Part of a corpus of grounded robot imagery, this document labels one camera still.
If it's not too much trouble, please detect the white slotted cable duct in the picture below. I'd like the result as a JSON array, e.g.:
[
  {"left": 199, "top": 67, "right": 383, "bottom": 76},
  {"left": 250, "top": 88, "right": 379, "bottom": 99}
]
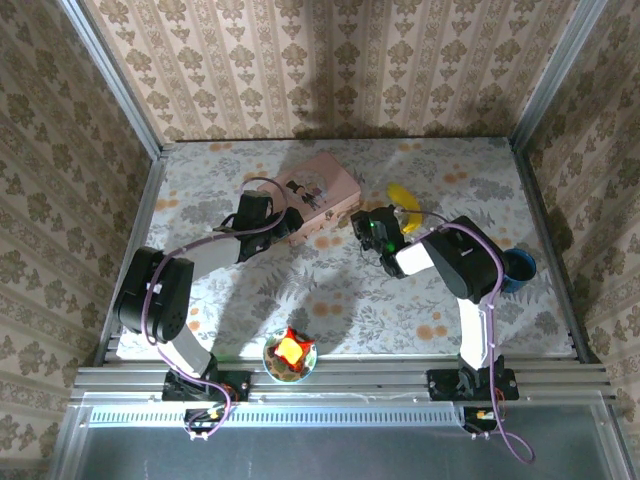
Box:
[{"left": 87, "top": 404, "right": 464, "bottom": 429}]

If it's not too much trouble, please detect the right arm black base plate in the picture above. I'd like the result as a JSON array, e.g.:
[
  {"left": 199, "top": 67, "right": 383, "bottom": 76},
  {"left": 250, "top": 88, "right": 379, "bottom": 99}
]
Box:
[{"left": 426, "top": 368, "right": 520, "bottom": 403}]

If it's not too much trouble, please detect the pink box with couple print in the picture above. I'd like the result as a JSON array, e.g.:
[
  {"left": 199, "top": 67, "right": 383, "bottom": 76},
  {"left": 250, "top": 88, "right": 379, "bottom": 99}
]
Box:
[{"left": 257, "top": 153, "right": 363, "bottom": 247}]

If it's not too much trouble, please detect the bowl with red yellow contents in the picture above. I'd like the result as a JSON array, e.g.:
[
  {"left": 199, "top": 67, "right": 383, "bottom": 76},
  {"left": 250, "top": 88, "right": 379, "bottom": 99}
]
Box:
[{"left": 263, "top": 325, "right": 319, "bottom": 385}]

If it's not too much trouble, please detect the long aluminium cross rail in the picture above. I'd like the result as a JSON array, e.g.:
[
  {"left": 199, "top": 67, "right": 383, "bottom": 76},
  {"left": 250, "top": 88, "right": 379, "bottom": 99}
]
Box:
[{"left": 69, "top": 357, "right": 614, "bottom": 404}]

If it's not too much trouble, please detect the aluminium side rail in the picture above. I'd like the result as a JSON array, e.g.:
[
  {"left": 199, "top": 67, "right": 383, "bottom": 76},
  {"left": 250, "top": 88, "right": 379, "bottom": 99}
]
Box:
[
  {"left": 509, "top": 142, "right": 601, "bottom": 364},
  {"left": 92, "top": 154, "right": 169, "bottom": 366}
]

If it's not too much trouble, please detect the blue cup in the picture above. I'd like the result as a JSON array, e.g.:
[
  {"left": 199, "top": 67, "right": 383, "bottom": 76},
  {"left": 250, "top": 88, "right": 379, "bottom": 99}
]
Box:
[{"left": 499, "top": 247, "right": 538, "bottom": 294}]

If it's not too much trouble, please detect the grey metal sheet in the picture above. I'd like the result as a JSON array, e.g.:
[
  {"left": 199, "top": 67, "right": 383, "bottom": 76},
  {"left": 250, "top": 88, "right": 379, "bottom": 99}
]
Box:
[{"left": 49, "top": 392, "right": 634, "bottom": 480}]

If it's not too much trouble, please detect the yellow banana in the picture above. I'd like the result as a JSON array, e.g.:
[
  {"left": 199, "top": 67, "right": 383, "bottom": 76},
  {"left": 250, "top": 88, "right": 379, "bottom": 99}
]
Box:
[{"left": 386, "top": 182, "right": 424, "bottom": 236}]

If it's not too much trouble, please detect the aluminium frame post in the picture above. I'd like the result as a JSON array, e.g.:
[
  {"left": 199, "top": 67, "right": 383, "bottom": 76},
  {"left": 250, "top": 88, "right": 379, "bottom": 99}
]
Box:
[
  {"left": 57, "top": 0, "right": 169, "bottom": 160},
  {"left": 510, "top": 0, "right": 610, "bottom": 147}
]

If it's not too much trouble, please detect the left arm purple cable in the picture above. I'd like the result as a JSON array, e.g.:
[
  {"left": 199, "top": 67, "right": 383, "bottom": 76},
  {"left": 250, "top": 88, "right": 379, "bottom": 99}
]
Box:
[{"left": 143, "top": 177, "right": 290, "bottom": 442}]

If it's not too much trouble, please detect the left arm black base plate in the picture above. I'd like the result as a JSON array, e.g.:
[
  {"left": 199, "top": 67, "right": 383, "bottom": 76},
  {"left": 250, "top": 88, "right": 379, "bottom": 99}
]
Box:
[{"left": 162, "top": 369, "right": 251, "bottom": 404}]

